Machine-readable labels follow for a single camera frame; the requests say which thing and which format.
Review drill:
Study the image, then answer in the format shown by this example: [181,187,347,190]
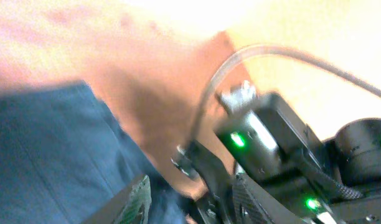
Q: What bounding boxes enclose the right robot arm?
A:
[215,86,381,223]

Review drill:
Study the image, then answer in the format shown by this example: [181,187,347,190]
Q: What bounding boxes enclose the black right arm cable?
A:
[190,43,381,141]

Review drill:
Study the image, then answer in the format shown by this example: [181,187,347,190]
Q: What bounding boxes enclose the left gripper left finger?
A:
[82,175,152,224]

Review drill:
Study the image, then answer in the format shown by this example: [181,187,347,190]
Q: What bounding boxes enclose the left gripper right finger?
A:
[171,141,305,224]

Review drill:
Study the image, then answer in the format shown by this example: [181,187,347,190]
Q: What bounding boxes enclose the navy blue shorts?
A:
[0,83,186,223]

